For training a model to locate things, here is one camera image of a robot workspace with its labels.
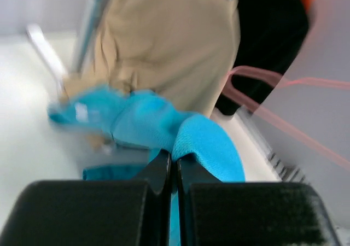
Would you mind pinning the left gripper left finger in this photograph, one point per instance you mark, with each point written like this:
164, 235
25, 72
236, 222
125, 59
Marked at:
76, 212

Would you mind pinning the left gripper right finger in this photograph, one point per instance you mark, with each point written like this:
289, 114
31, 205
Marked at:
216, 213

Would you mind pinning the teal t shirt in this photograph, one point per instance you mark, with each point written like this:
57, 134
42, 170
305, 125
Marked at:
144, 119

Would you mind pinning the pink wire hanger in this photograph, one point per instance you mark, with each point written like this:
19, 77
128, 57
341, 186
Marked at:
306, 109

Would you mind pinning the beige t shirt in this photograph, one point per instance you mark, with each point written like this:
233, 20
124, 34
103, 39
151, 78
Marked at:
180, 49

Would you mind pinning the black t shirt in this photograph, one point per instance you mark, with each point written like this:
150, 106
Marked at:
272, 33

